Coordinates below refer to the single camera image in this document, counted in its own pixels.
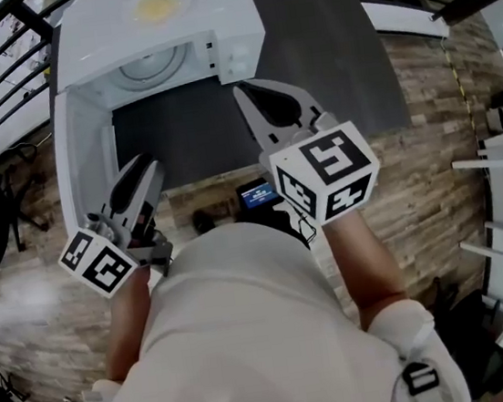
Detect dark table with white legs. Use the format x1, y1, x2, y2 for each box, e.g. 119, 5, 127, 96
35, 0, 417, 208

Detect person's black left shoe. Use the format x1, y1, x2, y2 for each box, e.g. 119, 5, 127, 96
190, 207, 219, 235

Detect person's right forearm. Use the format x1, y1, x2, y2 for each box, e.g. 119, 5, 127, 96
319, 203, 411, 335

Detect black harness buckle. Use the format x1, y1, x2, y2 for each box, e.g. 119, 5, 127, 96
401, 359, 441, 397

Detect person's left forearm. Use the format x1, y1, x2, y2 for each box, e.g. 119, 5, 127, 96
91, 266, 163, 384

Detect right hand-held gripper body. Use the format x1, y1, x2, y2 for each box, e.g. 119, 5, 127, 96
253, 104, 387, 233

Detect white plate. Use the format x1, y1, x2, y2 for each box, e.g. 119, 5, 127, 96
121, 0, 196, 29

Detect black railing with brown posts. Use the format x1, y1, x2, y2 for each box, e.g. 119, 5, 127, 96
0, 0, 503, 160

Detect person's white shirt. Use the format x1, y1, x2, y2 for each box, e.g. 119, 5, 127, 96
62, 195, 472, 402

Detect person's black trousers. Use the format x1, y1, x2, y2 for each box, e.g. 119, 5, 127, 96
272, 200, 313, 253

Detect small chest-mounted screen device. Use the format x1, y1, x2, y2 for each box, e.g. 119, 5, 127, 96
234, 175, 283, 211

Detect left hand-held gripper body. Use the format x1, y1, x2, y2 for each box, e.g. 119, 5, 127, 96
52, 201, 180, 304

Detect white microwave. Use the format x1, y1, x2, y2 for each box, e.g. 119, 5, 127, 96
34, 0, 291, 248

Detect pale yellow food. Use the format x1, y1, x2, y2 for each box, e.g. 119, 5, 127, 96
132, 0, 185, 21

